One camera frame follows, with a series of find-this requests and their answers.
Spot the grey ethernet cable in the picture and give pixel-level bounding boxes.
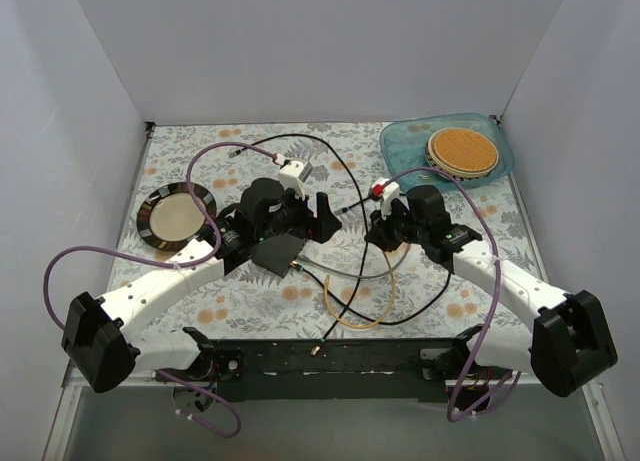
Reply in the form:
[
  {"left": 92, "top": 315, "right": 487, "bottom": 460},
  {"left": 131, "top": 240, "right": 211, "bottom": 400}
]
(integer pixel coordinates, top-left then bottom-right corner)
[{"left": 294, "top": 243, "right": 411, "bottom": 281}]

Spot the yellow ethernet cable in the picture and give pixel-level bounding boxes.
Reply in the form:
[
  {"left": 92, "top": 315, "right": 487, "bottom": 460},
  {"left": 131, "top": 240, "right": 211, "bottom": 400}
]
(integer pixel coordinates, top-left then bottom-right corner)
[{"left": 323, "top": 253, "right": 399, "bottom": 331}]

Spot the black network switch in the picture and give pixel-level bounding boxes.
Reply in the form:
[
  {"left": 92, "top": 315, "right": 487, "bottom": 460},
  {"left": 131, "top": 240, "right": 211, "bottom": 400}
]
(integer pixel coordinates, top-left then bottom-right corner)
[{"left": 252, "top": 233, "right": 305, "bottom": 278}]

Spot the black braided cable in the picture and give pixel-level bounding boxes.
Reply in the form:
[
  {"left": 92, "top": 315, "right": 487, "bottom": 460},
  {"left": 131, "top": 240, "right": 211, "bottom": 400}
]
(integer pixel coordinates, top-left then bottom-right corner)
[{"left": 319, "top": 195, "right": 376, "bottom": 343}]

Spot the black ethernet cable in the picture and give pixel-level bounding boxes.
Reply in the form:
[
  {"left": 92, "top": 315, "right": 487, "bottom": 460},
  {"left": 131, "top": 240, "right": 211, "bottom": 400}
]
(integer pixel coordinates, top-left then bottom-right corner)
[{"left": 227, "top": 133, "right": 454, "bottom": 327}]

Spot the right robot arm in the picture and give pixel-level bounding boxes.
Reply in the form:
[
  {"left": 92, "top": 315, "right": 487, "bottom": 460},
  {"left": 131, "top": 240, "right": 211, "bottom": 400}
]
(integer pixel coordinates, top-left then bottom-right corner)
[{"left": 365, "top": 178, "right": 618, "bottom": 397}]

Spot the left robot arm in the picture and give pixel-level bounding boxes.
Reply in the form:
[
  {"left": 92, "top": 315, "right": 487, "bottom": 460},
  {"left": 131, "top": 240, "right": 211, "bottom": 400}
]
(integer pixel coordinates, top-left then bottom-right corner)
[{"left": 62, "top": 178, "right": 342, "bottom": 393}]

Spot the floral tablecloth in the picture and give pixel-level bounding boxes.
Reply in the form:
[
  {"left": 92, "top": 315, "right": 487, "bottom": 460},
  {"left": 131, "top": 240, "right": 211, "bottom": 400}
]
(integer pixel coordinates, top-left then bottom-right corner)
[{"left": 134, "top": 122, "right": 526, "bottom": 339}]

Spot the teal plastic tray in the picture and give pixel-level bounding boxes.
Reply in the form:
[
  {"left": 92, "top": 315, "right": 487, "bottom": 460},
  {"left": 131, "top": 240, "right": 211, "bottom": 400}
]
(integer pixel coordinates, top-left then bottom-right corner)
[{"left": 379, "top": 113, "right": 514, "bottom": 190}]

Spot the black rimmed plate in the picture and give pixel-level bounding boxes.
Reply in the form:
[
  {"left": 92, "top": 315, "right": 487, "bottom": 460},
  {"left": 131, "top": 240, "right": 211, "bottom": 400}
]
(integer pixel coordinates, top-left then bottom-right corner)
[{"left": 136, "top": 182, "right": 217, "bottom": 252}]

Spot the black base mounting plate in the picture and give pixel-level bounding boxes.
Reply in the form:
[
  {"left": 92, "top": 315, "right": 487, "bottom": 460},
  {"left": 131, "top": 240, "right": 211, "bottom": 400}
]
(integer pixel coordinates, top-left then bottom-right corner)
[{"left": 169, "top": 338, "right": 468, "bottom": 403}]

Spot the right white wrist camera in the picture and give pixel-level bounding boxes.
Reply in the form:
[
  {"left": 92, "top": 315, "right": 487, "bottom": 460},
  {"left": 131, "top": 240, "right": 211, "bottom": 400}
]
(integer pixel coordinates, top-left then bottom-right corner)
[{"left": 369, "top": 178, "right": 400, "bottom": 219}]

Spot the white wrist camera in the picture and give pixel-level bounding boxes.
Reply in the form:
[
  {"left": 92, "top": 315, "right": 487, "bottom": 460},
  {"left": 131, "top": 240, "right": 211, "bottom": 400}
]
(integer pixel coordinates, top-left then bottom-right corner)
[
  {"left": 369, "top": 178, "right": 400, "bottom": 219},
  {"left": 274, "top": 154, "right": 313, "bottom": 200}
]

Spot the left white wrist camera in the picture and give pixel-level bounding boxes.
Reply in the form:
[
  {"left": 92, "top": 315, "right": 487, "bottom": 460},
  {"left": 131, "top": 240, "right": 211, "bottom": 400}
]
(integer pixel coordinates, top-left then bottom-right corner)
[{"left": 274, "top": 154, "right": 313, "bottom": 200}]

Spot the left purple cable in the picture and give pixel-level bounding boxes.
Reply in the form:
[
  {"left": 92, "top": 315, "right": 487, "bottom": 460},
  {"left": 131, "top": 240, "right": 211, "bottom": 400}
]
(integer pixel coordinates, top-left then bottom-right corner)
[{"left": 42, "top": 141, "right": 284, "bottom": 332}]

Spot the aluminium frame rail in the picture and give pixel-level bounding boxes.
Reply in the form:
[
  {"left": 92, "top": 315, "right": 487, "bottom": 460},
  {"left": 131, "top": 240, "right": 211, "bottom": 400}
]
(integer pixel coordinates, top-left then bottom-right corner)
[{"left": 44, "top": 372, "right": 624, "bottom": 460}]

